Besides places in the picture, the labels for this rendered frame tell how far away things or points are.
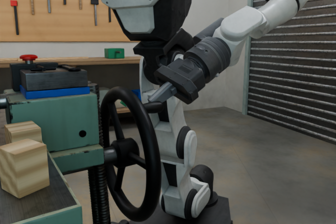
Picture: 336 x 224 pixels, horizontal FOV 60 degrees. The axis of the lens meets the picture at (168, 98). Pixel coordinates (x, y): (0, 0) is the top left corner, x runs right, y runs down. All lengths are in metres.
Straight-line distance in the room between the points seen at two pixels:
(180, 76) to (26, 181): 0.39
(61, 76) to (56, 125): 0.08
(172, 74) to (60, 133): 0.26
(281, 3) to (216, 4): 3.88
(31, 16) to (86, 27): 0.63
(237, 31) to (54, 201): 0.52
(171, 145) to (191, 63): 0.63
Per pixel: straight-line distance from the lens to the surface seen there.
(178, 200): 1.41
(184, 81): 0.61
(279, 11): 0.81
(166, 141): 1.23
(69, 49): 3.89
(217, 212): 1.66
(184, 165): 1.26
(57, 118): 0.50
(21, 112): 0.49
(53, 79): 0.50
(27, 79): 0.50
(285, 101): 3.83
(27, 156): 0.32
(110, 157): 0.62
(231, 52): 0.70
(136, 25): 1.00
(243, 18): 0.72
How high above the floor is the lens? 1.05
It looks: 11 degrees down
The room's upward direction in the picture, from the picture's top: straight up
